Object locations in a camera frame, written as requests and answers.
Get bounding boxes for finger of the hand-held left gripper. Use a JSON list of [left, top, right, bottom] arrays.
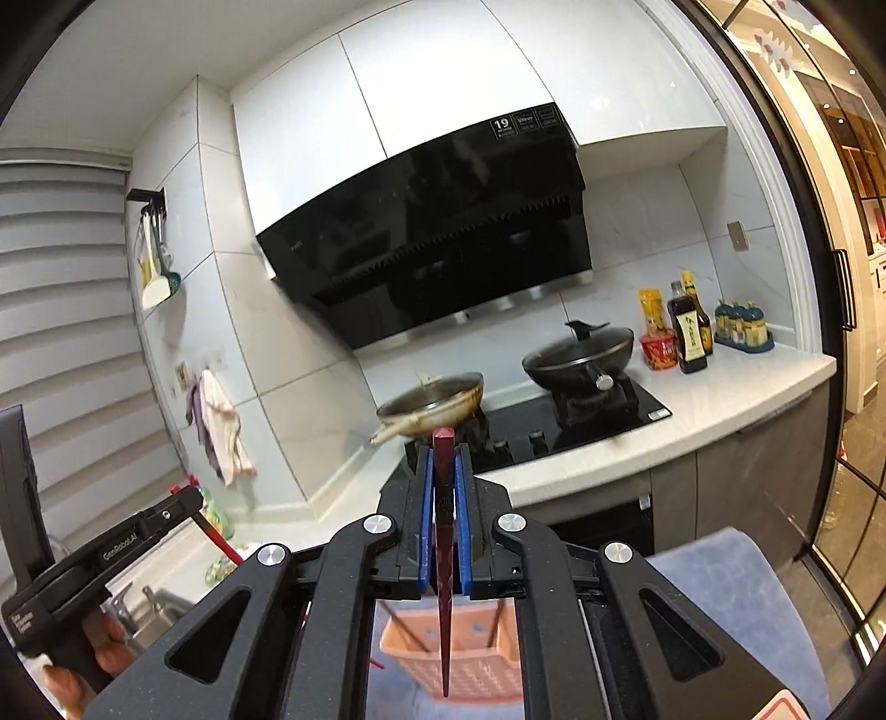
[[142, 485, 207, 542]]

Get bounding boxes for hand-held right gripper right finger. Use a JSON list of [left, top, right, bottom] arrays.
[[450, 446, 797, 720]]

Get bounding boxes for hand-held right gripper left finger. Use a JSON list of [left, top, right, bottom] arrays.
[[81, 443, 444, 720]]

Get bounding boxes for dark red chopstick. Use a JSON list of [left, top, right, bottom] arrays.
[[430, 426, 459, 699]]

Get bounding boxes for pink plastic utensil basket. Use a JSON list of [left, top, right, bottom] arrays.
[[375, 599, 522, 707]]

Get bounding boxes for person's left hand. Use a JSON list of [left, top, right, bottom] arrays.
[[42, 613, 140, 707]]

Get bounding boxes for green dish soap bottle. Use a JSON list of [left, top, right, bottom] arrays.
[[186, 472, 238, 544]]

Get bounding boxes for chrome faucet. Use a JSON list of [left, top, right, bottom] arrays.
[[102, 583, 182, 641]]

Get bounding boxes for pink white hanging towel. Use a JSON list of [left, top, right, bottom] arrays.
[[197, 370, 257, 487]]

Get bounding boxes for purple hanging cloth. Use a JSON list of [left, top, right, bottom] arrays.
[[186, 380, 209, 444]]

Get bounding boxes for beige frying pan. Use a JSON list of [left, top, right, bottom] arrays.
[[370, 372, 486, 445]]

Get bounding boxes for glass pan lid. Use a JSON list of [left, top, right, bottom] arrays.
[[377, 370, 484, 416]]

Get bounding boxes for black built-in oven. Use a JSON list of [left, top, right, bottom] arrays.
[[526, 477, 655, 558]]

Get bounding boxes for black wok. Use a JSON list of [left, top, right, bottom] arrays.
[[521, 327, 636, 397]]

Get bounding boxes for black gas stove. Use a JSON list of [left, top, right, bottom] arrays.
[[398, 377, 672, 486]]

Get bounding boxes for black wok lid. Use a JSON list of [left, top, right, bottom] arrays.
[[522, 320, 634, 368]]

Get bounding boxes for grey window blinds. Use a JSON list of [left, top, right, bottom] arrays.
[[0, 159, 195, 596]]

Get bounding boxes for green hanging scoop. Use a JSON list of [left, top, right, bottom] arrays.
[[156, 208, 182, 292]]

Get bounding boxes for red instant noodle cup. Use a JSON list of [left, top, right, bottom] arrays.
[[638, 332, 679, 371]]

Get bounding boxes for grey base cabinet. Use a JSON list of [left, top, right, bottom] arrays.
[[647, 380, 832, 575]]

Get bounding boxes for yellow seasoning packet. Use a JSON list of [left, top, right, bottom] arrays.
[[638, 289, 667, 340]]

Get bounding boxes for dark soy sauce bottle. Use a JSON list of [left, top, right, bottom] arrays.
[[666, 280, 713, 375]]

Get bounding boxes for black range hood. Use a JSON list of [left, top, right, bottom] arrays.
[[255, 102, 595, 351]]

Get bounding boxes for yellow cap sauce bottle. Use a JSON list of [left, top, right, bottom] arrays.
[[682, 270, 715, 347]]

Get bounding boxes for teal spice jar tray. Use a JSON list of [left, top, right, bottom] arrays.
[[713, 332, 775, 354]]

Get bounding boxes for black sliding door frame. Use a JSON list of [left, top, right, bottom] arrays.
[[674, 0, 886, 720]]

